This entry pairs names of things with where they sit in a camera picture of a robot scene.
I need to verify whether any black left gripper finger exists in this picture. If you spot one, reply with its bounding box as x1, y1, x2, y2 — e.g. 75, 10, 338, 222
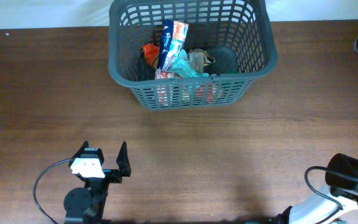
116, 141, 132, 177
68, 141, 89, 167

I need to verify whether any green wet wipes packet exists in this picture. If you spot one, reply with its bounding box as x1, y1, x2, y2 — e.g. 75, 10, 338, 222
169, 50, 209, 78

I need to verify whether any red yellow spaghetti pack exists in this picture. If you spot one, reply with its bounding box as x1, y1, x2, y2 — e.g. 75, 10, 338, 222
141, 42, 219, 105

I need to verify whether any glutinous rice bag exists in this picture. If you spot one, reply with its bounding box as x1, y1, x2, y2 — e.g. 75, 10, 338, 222
187, 49, 215, 73

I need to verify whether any green lid spice jar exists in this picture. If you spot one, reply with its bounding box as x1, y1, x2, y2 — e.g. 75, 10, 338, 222
216, 70, 245, 100

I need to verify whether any Kleenex tissue multipack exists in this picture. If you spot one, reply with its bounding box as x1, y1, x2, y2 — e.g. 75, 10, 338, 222
157, 19, 189, 72

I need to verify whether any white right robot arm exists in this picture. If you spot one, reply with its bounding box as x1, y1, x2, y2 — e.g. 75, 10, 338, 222
108, 138, 356, 223

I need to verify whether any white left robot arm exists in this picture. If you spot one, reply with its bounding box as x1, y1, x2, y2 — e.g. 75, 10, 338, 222
63, 141, 132, 224

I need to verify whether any grey plastic basket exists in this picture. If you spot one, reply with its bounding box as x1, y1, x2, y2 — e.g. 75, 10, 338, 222
108, 0, 277, 110

